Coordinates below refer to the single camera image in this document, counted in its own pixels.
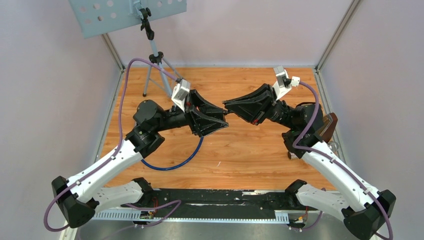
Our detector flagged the blue cable lock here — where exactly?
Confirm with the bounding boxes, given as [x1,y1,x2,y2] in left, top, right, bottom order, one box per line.
[140,110,233,172]

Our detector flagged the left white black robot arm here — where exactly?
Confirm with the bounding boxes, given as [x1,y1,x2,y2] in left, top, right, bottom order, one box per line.
[51,89,228,229]

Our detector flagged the blue music stand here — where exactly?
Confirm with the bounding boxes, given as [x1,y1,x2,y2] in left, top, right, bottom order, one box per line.
[68,0,188,99]

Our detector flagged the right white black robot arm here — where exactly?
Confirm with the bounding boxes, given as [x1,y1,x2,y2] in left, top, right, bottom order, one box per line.
[223,84,397,240]

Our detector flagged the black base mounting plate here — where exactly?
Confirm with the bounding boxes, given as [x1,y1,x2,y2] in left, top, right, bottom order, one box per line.
[134,188,307,220]

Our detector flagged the brown wooden metronome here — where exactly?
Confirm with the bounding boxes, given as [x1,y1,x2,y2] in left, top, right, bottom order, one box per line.
[317,112,338,143]

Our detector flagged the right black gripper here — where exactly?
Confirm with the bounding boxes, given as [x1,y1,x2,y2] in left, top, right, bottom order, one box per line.
[224,83,296,130]

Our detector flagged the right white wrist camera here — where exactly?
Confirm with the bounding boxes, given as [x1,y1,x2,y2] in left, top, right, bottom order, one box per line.
[272,66,301,100]

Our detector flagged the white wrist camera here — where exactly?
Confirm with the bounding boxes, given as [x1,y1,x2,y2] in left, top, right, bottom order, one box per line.
[272,66,301,100]
[171,78,191,112]

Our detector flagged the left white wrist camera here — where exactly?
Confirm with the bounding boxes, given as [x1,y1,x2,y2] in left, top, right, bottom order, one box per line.
[171,78,191,112]

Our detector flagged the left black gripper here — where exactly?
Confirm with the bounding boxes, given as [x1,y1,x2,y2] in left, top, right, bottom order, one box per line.
[154,89,229,138]

